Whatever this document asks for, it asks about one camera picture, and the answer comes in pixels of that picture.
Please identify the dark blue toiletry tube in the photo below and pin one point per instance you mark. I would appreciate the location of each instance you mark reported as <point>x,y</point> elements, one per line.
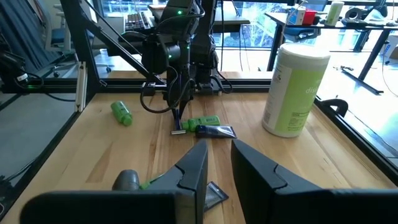
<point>216,132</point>

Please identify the dark foil sachet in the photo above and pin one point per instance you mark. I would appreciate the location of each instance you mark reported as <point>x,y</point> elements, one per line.
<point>214,196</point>

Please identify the white box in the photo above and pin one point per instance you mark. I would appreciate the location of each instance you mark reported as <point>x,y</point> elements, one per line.
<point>297,17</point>

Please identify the black aluminium table frame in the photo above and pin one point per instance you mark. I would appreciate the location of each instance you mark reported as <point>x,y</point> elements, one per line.
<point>248,84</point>

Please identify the white green wipes canister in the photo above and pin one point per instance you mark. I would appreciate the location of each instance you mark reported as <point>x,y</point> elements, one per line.
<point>295,93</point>
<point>334,14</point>

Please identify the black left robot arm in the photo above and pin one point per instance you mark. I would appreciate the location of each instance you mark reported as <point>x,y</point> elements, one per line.
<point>174,49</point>

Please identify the silver bracket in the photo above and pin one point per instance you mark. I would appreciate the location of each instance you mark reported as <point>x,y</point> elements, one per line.
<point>81,87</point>

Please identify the blue disposable razor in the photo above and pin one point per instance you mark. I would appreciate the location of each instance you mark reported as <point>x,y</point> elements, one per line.
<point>178,132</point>

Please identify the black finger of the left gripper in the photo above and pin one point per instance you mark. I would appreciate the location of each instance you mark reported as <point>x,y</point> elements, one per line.
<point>186,107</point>
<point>174,110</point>

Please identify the office chair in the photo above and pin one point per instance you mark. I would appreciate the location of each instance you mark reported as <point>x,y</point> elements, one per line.
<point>59,35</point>

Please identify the black device with green light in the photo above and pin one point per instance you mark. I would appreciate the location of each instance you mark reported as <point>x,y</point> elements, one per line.
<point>15,71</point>

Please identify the red box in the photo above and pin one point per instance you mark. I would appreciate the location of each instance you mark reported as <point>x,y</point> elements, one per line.
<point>310,17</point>

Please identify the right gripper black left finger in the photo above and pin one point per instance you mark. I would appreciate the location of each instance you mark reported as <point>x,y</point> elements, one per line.
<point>183,186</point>

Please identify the black background table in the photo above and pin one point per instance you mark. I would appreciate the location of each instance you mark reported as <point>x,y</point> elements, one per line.
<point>342,26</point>

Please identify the black keyboard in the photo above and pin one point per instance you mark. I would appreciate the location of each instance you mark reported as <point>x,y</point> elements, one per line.
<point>136,21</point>

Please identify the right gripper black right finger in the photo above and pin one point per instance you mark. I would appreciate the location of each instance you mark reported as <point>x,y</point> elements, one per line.
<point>264,193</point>

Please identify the large window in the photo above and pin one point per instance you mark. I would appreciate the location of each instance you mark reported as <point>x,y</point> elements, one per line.
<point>258,31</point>

